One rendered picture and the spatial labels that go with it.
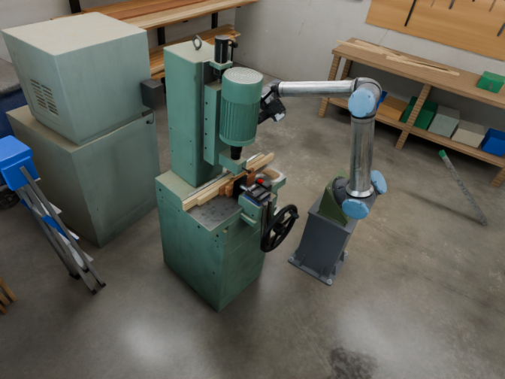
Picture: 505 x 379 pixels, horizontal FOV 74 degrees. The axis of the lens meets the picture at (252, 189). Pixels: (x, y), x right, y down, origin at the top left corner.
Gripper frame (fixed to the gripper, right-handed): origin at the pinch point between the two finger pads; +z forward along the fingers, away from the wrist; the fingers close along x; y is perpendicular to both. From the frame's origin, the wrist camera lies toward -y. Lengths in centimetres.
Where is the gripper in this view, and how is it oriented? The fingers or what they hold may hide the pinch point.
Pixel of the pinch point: (267, 109)
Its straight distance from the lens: 163.0
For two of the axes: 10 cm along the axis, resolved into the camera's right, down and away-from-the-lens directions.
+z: -1.7, 1.4, -9.8
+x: 5.5, 8.4, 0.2
